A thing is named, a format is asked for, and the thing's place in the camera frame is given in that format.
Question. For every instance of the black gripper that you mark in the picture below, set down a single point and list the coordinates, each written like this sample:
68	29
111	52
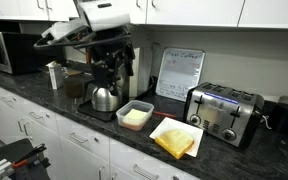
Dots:
108	51

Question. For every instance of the yellow toasted bread slice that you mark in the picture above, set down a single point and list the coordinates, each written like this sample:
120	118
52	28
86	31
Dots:
176	142

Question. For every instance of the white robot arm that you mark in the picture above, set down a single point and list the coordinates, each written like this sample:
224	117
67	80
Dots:
101	29

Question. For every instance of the clear plastic lunch box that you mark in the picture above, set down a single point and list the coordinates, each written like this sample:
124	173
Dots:
138	105

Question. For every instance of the pale bread slice in box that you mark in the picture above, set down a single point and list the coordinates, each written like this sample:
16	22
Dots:
135	117

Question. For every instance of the white square plate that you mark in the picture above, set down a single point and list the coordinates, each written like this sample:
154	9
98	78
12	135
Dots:
170	124

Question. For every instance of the steel coffee carafe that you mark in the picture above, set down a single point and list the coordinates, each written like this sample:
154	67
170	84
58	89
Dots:
102	100

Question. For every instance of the brown cup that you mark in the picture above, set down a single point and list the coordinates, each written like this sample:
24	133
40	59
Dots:
73	87

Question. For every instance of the commercial coffee maker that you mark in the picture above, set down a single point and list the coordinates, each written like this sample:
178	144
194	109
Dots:
86	106

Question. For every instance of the small whiteboard with writing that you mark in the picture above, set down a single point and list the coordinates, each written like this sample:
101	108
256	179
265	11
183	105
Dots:
180	71

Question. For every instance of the red pen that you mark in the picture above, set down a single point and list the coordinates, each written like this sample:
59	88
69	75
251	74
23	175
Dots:
164	114

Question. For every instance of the black microwave oven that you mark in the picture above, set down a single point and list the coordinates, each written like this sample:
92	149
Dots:
18	56

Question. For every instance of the silver four-slot toaster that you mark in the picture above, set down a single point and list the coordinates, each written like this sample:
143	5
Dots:
226	113

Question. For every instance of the orange black clamp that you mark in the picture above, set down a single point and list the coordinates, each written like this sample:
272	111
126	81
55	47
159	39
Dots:
34	157

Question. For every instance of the black pegboard cart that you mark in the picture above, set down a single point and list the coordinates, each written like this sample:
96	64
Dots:
13	152

